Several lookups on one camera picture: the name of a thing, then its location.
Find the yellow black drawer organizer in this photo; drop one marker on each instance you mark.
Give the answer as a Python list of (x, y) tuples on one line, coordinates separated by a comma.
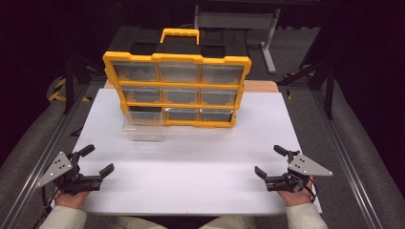
[(178, 58)]

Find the person's right hand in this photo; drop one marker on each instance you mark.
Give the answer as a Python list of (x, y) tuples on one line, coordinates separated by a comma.
[(296, 198)]

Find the aluminium rail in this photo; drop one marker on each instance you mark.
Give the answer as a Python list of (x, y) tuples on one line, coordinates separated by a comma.
[(347, 152), (41, 159)]

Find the clear plastic pulled-out drawer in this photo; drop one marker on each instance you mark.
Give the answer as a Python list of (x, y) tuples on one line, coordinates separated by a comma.
[(144, 132)]

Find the person's left hand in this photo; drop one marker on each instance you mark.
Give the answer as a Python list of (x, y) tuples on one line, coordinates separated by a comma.
[(70, 200)]

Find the yellow black striped tape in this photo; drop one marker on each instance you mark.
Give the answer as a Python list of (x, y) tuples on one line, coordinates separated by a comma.
[(57, 90)]

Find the black tripod stand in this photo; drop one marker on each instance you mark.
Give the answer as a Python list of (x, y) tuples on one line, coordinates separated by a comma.
[(328, 89), (68, 86)]

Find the white table board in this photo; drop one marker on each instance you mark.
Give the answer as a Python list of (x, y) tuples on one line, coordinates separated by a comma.
[(191, 165)]

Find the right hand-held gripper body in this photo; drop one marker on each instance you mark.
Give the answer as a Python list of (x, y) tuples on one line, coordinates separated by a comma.
[(302, 167)]

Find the set of closed clear drawers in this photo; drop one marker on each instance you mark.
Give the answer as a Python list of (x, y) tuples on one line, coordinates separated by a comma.
[(179, 73)]

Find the grey metal stand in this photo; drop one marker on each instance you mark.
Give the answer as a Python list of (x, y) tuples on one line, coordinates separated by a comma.
[(238, 20)]

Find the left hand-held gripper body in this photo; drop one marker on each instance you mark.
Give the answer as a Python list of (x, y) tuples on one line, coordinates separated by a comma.
[(68, 178)]

